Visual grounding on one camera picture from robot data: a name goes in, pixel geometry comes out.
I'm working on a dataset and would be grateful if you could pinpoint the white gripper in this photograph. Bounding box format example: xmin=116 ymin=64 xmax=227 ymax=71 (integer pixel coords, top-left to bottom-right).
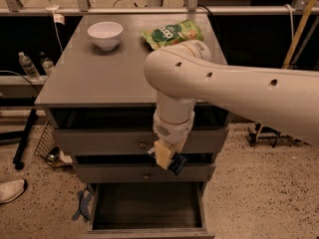
xmin=153 ymin=113 xmax=194 ymax=169

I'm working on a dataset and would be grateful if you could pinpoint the dark rxbar blueberry bar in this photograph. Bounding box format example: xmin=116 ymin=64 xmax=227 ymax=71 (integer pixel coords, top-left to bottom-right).
xmin=147 ymin=147 xmax=189 ymax=177

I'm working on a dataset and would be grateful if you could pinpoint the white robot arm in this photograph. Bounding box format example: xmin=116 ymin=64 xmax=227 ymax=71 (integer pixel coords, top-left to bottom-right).
xmin=144 ymin=40 xmax=319 ymax=169

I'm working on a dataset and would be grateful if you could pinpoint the grey middle drawer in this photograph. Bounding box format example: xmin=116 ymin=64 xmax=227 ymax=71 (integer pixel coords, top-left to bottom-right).
xmin=75 ymin=154 xmax=215 ymax=183

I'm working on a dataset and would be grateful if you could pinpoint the grey drawer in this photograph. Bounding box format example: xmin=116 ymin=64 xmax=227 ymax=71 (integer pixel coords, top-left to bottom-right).
xmin=75 ymin=154 xmax=215 ymax=183
xmin=85 ymin=182 xmax=215 ymax=239
xmin=52 ymin=104 xmax=230 ymax=155

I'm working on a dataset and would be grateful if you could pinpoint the grey bottom drawer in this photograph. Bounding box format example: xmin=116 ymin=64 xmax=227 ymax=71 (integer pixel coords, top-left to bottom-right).
xmin=85 ymin=182 xmax=215 ymax=239

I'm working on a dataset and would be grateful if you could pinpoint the grey drawer cabinet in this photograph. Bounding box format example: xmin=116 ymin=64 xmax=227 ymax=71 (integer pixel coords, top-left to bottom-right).
xmin=34 ymin=13 xmax=243 ymax=239

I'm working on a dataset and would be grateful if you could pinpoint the grey top drawer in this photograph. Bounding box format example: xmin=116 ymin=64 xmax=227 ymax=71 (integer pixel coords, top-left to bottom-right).
xmin=52 ymin=104 xmax=230 ymax=155

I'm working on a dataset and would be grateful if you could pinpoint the green snack bag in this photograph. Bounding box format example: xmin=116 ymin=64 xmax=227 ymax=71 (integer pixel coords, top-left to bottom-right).
xmin=141 ymin=20 xmax=203 ymax=50

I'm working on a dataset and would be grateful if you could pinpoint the white bowl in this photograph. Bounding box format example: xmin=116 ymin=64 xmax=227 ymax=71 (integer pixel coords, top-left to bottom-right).
xmin=88 ymin=22 xmax=123 ymax=51

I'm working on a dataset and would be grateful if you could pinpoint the black tripod leg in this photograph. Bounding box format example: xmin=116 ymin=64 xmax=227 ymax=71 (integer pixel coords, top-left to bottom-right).
xmin=13 ymin=109 xmax=38 ymax=170

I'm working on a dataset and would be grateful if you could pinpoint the clear plastic water bottle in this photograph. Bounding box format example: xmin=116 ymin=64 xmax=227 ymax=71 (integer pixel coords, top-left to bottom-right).
xmin=18 ymin=52 xmax=41 ymax=82

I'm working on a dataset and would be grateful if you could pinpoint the white shoe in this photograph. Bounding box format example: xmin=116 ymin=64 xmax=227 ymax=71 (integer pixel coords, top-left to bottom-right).
xmin=0 ymin=179 xmax=27 ymax=204

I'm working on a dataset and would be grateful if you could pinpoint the yellow wooden ladder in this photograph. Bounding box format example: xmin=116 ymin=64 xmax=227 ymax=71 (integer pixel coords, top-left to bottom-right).
xmin=247 ymin=0 xmax=319 ymax=147

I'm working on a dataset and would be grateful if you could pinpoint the black wire basket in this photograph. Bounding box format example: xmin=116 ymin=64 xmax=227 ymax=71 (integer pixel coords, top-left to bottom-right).
xmin=34 ymin=121 xmax=73 ymax=168

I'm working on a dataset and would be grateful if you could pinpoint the white cable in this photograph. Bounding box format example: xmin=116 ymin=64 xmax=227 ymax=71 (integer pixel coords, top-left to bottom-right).
xmin=284 ymin=3 xmax=295 ymax=35

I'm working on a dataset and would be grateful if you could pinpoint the white lamp with cord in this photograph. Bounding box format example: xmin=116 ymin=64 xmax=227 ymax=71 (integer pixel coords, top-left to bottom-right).
xmin=45 ymin=0 xmax=65 ymax=52

